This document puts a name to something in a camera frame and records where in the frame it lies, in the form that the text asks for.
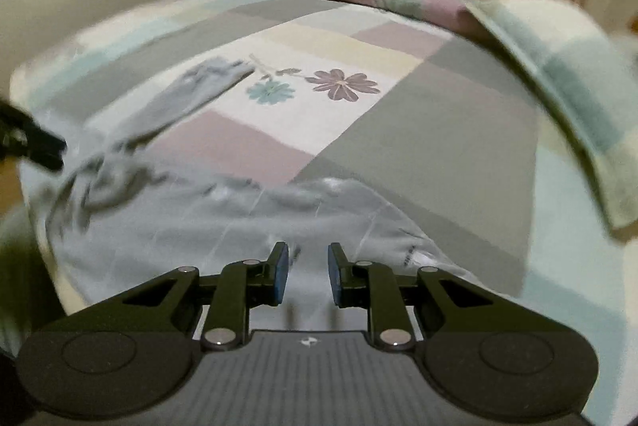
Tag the checked pastel pillow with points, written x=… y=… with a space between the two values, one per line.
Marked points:
x=588 y=82

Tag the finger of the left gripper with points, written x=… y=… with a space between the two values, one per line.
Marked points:
x=45 y=149

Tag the grey patterned pyjama trousers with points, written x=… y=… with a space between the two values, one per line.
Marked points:
x=122 y=217

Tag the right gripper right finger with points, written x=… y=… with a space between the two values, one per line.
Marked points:
x=485 y=354

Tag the patchwork pastel bed sheet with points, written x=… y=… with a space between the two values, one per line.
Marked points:
x=441 y=128

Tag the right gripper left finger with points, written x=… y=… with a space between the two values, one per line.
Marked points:
x=134 y=350

